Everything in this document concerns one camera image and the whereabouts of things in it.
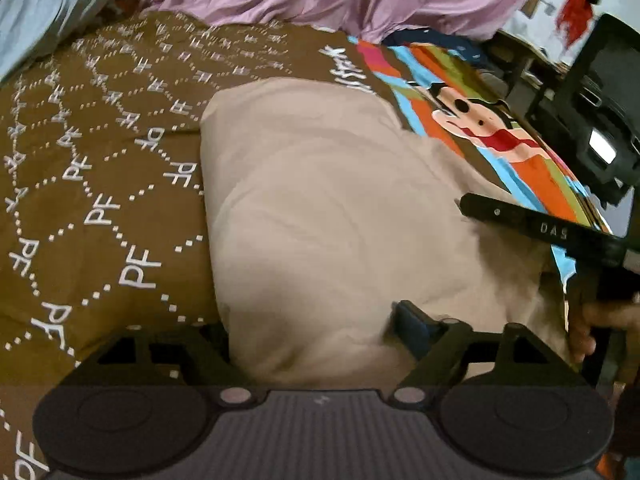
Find person's right hand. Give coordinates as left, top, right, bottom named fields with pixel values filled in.
left=564, top=274, right=640, bottom=386

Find grey pillow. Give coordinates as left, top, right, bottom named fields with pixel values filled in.
left=1, top=0, right=110, bottom=80

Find dark blue patterned cloth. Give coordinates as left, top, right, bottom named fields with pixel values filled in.
left=382, top=27, right=490, bottom=68

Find red hanging cloth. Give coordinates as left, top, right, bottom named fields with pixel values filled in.
left=555, top=0, right=600, bottom=51

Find black office chair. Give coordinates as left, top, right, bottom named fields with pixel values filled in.
left=526, top=14, right=639, bottom=206

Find colourful cartoon bedspread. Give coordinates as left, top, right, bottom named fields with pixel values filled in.
left=1, top=12, right=604, bottom=479

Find beige garment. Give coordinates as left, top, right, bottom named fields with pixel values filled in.
left=201, top=78, right=568, bottom=390

